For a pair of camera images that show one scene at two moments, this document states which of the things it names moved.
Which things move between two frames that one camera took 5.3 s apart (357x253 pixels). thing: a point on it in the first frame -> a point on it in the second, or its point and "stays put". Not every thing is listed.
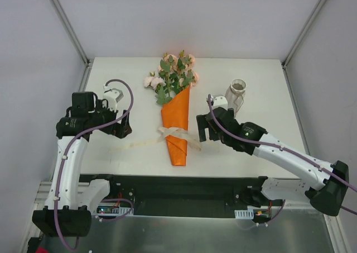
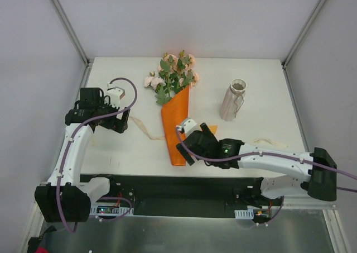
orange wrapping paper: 175,115 stays put
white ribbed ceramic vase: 235,94 stays put
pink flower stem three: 155,83 stays put
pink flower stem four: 189,78 stays put
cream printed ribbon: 165,132 -> 163,138
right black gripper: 211,123 -> 192,146
